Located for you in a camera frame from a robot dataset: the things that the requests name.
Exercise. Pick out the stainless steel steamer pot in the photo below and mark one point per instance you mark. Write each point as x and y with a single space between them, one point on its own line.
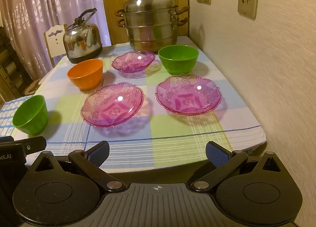
150 19

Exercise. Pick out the white wooden chair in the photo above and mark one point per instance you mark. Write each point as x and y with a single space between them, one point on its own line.
55 44

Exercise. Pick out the stainless steel kettle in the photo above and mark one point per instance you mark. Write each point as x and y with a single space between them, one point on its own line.
81 40

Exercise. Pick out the black storage rack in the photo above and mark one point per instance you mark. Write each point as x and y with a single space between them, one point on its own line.
12 69

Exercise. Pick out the green plastic bowl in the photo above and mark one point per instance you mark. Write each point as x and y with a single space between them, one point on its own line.
29 123
177 65

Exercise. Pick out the small pink glass dish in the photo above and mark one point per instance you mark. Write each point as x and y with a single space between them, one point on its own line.
133 63

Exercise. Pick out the beige wall outlet panel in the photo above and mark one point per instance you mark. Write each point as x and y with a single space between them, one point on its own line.
247 1

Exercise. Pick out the blue checked white cloth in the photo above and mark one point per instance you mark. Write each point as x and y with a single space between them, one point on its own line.
7 116

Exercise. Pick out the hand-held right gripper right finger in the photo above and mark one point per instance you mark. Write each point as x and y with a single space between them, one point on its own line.
216 155

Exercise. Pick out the pink glass plate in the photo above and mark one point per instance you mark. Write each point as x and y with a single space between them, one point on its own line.
112 106

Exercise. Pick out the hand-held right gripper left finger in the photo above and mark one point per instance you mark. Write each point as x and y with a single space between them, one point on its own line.
98 155

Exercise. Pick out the orange plastic bowl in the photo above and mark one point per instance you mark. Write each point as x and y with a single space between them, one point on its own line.
85 79

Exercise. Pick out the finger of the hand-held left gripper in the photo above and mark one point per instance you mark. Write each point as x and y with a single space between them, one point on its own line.
35 145

